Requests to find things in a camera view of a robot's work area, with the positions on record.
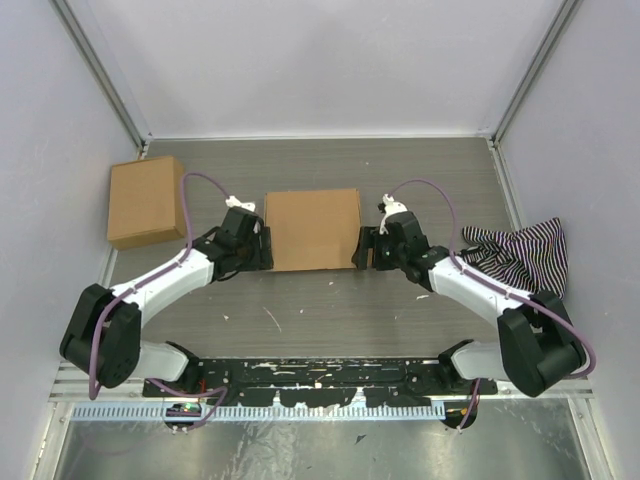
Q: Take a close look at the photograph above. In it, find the brown cardboard box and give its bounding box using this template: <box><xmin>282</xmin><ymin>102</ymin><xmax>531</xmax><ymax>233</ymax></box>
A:
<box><xmin>265</xmin><ymin>188</ymin><xmax>361</xmax><ymax>272</ymax></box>
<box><xmin>107</xmin><ymin>156</ymin><xmax>186</xmax><ymax>251</ymax></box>

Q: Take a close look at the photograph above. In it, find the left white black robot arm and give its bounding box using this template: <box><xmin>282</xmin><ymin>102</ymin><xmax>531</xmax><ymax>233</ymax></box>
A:
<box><xmin>59</xmin><ymin>203</ymin><xmax>273</xmax><ymax>397</ymax></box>

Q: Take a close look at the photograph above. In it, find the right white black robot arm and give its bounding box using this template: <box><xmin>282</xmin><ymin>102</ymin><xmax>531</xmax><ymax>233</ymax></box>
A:
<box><xmin>352</xmin><ymin>211</ymin><xmax>589</xmax><ymax>397</ymax></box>

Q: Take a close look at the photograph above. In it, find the folded brown cardboard box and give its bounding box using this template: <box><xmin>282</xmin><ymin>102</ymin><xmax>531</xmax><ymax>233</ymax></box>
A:
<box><xmin>107</xmin><ymin>156</ymin><xmax>186</xmax><ymax>251</ymax></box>

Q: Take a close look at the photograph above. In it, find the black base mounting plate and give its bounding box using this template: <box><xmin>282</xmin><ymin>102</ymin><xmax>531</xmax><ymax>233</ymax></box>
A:
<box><xmin>133</xmin><ymin>357</ymin><xmax>474</xmax><ymax>408</ymax></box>

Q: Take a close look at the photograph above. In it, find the purple striped cloth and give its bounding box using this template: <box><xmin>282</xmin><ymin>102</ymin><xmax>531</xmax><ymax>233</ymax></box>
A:
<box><xmin>460</xmin><ymin>217</ymin><xmax>569</xmax><ymax>298</ymax></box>

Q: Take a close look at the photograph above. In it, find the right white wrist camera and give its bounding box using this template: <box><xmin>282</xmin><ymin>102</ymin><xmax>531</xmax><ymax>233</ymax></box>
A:
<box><xmin>378</xmin><ymin>193</ymin><xmax>408</xmax><ymax>235</ymax></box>

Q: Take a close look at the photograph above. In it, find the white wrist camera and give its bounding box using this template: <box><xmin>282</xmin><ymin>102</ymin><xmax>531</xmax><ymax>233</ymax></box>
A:
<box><xmin>378</xmin><ymin>193</ymin><xmax>408</xmax><ymax>235</ymax></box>
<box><xmin>225</xmin><ymin>195</ymin><xmax>256</xmax><ymax>212</ymax></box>

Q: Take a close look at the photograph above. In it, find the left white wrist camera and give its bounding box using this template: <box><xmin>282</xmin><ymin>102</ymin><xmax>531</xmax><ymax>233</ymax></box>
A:
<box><xmin>225</xmin><ymin>195</ymin><xmax>256</xmax><ymax>212</ymax></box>

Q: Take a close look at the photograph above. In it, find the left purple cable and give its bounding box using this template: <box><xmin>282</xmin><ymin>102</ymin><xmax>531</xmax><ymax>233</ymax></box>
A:
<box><xmin>88</xmin><ymin>172</ymin><xmax>236</xmax><ymax>434</ymax></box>

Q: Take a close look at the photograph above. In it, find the purple cable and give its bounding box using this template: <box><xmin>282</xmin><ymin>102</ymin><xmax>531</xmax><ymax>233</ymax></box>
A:
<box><xmin>88</xmin><ymin>172</ymin><xmax>236</xmax><ymax>434</ymax></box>
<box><xmin>382</xmin><ymin>178</ymin><xmax>598</xmax><ymax>431</ymax></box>

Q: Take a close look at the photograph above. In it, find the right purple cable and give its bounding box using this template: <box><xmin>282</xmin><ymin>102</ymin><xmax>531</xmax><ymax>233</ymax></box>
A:
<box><xmin>382</xmin><ymin>178</ymin><xmax>598</xmax><ymax>431</ymax></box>

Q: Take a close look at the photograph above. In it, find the slotted grey cable duct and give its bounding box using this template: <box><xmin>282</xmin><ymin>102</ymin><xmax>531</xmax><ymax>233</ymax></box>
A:
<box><xmin>71</xmin><ymin>401</ymin><xmax>446</xmax><ymax>422</ymax></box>

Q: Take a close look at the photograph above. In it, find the aluminium front rail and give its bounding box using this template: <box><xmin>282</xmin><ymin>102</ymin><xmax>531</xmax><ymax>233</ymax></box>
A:
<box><xmin>49</xmin><ymin>357</ymin><xmax>593</xmax><ymax>402</ymax></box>

